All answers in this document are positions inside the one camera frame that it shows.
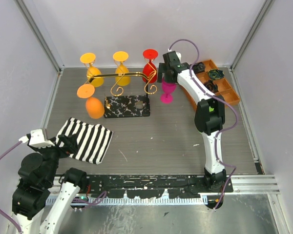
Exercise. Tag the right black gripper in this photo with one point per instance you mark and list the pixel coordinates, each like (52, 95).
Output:
(163, 69)

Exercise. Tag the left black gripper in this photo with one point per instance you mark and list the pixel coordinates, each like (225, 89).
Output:
(71, 146)

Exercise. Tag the red plastic wine glass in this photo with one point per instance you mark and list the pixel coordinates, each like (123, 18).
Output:
(150, 69)

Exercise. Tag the pink plastic wine glass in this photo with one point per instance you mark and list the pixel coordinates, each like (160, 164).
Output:
(168, 89)

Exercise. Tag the orange plastic wine glass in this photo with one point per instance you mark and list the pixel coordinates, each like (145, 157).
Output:
(94, 106)

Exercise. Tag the gold wine glass rack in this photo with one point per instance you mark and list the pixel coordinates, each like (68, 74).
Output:
(118, 105)

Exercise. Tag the yellow plastic wine glass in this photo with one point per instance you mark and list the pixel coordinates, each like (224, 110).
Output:
(88, 60)

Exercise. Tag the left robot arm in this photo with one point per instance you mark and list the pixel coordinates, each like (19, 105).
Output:
(37, 173)

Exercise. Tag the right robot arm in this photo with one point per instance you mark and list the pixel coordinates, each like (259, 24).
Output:
(209, 116)

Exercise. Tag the black white striped cloth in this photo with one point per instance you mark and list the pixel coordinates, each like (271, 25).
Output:
(93, 140)

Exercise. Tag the dark rose top left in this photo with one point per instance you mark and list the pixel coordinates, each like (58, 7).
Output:
(199, 68)

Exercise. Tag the dark green rose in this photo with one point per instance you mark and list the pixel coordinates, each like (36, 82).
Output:
(215, 74)

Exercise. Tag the dark red rose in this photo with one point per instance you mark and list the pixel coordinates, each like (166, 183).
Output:
(210, 85)

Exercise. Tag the orange compartment tray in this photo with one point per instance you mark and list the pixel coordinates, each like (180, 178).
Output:
(224, 87)

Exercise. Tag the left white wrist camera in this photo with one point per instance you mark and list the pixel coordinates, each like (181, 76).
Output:
(37, 138)

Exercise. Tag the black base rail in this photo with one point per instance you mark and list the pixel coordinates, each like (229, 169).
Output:
(152, 186)

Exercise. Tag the white slotted cable duct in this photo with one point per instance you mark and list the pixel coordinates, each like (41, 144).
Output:
(164, 200)

